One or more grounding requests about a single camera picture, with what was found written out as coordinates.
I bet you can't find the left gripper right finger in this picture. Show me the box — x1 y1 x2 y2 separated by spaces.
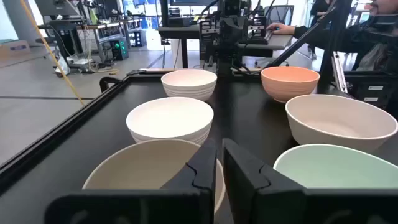
221 138 398 224

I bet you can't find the orange bowl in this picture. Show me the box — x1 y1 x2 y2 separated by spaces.
261 65 321 104

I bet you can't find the black desk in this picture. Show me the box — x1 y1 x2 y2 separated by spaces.
156 24 201 69

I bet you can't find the person's hand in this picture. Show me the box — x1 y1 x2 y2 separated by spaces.
266 22 296 36

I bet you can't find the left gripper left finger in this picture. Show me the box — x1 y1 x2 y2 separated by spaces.
44 138 218 224

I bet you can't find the cardboard box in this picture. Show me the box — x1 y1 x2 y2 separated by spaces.
0 39 31 60

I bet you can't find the person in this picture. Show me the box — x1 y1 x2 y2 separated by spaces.
294 0 398 72
309 0 333 18

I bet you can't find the black handle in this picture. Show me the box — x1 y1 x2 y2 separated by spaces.
99 76 124 93

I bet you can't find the off-white smooth bowl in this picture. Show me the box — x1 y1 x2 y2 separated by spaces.
285 93 398 154

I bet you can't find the yellow cable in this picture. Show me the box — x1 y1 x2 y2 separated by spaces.
19 0 85 106

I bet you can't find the mint green bowl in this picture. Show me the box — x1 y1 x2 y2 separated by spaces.
273 143 398 190

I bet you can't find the grey desk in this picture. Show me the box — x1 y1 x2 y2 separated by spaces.
238 32 294 51

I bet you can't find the beige bowl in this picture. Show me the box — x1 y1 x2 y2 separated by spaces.
81 138 226 215

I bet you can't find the metal workbench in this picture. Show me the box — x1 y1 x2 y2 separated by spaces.
37 17 146 63

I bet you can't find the computer tower with green light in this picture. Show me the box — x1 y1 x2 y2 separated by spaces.
110 37 130 62

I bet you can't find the grey monitor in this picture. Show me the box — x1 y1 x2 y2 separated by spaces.
34 0 80 17

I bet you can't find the pink bowl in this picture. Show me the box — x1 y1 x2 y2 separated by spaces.
126 96 215 146

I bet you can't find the white ribbed bowl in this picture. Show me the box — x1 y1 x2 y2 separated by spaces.
160 68 218 102

